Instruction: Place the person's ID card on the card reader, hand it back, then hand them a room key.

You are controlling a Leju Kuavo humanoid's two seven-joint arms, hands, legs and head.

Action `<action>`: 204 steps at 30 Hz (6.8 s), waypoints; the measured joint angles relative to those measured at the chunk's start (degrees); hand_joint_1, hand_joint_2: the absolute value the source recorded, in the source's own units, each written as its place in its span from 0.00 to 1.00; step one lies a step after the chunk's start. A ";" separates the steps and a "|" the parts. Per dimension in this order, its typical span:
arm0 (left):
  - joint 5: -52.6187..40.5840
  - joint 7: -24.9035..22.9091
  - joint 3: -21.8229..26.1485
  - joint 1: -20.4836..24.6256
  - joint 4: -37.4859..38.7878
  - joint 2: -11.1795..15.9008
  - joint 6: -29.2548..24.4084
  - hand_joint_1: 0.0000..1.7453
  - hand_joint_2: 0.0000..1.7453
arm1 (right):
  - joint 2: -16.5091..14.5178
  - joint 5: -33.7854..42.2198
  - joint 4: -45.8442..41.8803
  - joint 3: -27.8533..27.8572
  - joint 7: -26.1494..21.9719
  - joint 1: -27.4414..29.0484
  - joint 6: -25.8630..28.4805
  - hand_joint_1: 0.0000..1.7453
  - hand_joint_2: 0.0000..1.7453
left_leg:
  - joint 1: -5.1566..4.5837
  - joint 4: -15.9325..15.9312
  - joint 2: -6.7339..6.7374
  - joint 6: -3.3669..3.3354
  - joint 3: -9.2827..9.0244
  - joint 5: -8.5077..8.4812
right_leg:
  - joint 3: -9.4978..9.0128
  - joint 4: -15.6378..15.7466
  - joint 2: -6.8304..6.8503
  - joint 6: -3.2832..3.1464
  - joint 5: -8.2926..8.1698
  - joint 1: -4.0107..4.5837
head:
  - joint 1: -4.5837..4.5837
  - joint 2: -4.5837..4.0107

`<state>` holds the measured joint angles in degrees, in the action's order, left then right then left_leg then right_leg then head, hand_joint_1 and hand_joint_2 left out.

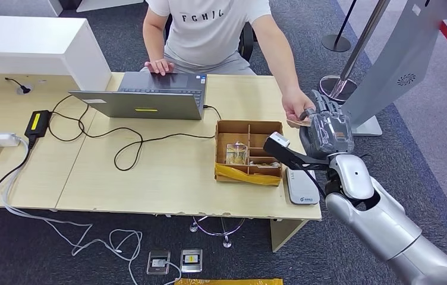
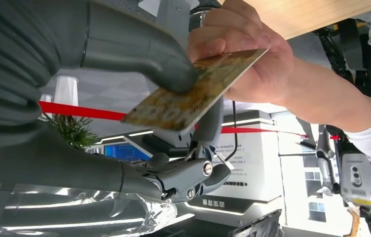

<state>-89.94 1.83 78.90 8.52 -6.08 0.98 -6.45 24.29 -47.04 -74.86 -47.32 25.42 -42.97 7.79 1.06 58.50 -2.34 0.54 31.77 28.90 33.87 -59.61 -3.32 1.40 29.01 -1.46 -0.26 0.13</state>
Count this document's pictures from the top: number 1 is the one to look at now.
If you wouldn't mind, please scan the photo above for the person's right hand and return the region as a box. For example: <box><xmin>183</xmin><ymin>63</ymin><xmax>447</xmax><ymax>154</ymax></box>
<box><xmin>144</xmin><ymin>58</ymin><xmax>175</xmax><ymax>77</ymax></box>

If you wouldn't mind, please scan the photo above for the person's left hand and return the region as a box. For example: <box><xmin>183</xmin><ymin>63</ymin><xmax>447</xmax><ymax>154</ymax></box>
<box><xmin>281</xmin><ymin>87</ymin><xmax>316</xmax><ymax>129</ymax></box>

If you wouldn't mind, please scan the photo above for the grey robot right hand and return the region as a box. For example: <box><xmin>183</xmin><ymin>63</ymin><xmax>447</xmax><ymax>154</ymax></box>
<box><xmin>299</xmin><ymin>89</ymin><xmax>355</xmax><ymax>160</ymax></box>

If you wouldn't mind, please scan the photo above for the person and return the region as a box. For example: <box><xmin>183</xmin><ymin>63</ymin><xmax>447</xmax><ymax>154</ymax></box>
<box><xmin>141</xmin><ymin>0</ymin><xmax>316</xmax><ymax>129</ymax></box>

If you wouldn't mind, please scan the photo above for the grey white card reader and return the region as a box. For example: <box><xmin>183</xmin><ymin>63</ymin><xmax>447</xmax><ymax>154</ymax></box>
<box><xmin>285</xmin><ymin>166</ymin><xmax>321</xmax><ymax>205</ymax></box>

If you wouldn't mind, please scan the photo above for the grey laptop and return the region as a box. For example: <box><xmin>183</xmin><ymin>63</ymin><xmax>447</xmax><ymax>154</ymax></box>
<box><xmin>68</xmin><ymin>71</ymin><xmax>207</xmax><ymax>121</ymax></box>

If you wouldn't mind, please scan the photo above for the wooden divided organizer box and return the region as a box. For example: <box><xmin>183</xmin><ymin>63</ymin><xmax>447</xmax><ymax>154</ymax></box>
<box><xmin>213</xmin><ymin>119</ymin><xmax>284</xmax><ymax>187</ymax></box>

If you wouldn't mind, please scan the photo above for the black office chair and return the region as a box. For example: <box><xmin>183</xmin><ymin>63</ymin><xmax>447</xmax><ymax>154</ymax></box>
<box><xmin>163</xmin><ymin>15</ymin><xmax>257</xmax><ymax>62</ymax></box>

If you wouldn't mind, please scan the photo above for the yellow tape strip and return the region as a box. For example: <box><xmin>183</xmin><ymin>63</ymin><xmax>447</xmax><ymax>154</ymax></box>
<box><xmin>215</xmin><ymin>163</ymin><xmax>282</xmax><ymax>187</ymax></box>

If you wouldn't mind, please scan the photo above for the grey kiosk stand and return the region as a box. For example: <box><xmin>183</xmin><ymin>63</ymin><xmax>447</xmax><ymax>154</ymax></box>
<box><xmin>341</xmin><ymin>0</ymin><xmax>447</xmax><ymax>137</ymax></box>

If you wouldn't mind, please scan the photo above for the desk leg panel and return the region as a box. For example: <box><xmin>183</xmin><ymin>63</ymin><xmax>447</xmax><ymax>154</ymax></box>
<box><xmin>269</xmin><ymin>218</ymin><xmax>309</xmax><ymax>254</ymax></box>

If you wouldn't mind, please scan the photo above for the white counter block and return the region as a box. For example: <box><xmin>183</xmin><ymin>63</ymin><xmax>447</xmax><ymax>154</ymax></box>
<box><xmin>0</xmin><ymin>15</ymin><xmax>112</xmax><ymax>92</ymax></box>

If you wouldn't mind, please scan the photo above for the black laptop power adapter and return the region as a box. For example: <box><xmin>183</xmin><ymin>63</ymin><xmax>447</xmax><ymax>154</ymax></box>
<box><xmin>24</xmin><ymin>110</ymin><xmax>52</xmax><ymax>139</ymax></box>

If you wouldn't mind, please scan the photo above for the chrome stool base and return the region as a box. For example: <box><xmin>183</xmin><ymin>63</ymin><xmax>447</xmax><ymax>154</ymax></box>
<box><xmin>188</xmin><ymin>216</ymin><xmax>246</xmax><ymax>249</ymax></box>

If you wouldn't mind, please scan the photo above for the white background furniture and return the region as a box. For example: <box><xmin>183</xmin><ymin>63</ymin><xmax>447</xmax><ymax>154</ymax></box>
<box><xmin>0</xmin><ymin>0</ymin><xmax>64</xmax><ymax>17</ymax></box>

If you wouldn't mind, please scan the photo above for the yellow package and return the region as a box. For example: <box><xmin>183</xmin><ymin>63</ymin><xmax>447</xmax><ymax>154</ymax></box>
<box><xmin>175</xmin><ymin>278</ymin><xmax>284</xmax><ymax>285</ymax></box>

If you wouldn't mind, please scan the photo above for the floor socket with yellow label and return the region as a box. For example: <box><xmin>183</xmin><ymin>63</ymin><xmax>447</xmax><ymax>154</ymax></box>
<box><xmin>180</xmin><ymin>248</ymin><xmax>204</xmax><ymax>274</ymax></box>

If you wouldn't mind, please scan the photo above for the floor socket with white plug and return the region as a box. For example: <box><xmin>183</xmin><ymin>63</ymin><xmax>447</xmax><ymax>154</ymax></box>
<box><xmin>146</xmin><ymin>250</ymin><xmax>172</xmax><ymax>276</ymax></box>

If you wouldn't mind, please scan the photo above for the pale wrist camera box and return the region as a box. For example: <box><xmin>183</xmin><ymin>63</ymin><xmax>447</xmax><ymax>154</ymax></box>
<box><xmin>269</xmin><ymin>132</ymin><xmax>291</xmax><ymax>148</ymax></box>

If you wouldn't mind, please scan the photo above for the black camera bracket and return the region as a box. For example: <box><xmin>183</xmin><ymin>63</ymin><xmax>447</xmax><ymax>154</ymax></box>
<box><xmin>263</xmin><ymin>135</ymin><xmax>330</xmax><ymax>171</ymax></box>

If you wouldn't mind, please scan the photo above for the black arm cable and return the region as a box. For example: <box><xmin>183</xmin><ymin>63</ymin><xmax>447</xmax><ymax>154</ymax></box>
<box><xmin>301</xmin><ymin>167</ymin><xmax>328</xmax><ymax>198</ymax></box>

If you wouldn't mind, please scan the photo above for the black laptop charging cable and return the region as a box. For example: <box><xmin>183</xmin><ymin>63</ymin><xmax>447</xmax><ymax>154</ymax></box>
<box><xmin>47</xmin><ymin>94</ymin><xmax>223</xmax><ymax>172</ymax></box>

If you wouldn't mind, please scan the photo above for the black stanchion post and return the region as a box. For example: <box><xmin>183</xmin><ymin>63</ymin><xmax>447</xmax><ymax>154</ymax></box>
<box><xmin>321</xmin><ymin>0</ymin><xmax>359</xmax><ymax>53</ymax></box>

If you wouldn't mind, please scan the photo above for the chrome stanchion post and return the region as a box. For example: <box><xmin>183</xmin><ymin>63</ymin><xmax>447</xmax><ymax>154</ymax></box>
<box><xmin>317</xmin><ymin>0</ymin><xmax>392</xmax><ymax>105</ymax></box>

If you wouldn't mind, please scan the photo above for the desk grommet with black cable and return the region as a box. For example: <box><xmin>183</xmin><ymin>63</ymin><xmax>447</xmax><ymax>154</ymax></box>
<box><xmin>4</xmin><ymin>77</ymin><xmax>34</xmax><ymax>95</ymax></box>

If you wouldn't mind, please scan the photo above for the black mains cable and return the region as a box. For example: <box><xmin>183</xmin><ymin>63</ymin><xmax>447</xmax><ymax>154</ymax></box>
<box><xmin>0</xmin><ymin>136</ymin><xmax>37</xmax><ymax>204</ymax></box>

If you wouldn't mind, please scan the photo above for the white cable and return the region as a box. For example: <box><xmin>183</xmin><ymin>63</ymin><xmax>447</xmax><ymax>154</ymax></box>
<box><xmin>0</xmin><ymin>134</ymin><xmax>144</xmax><ymax>285</ymax></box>

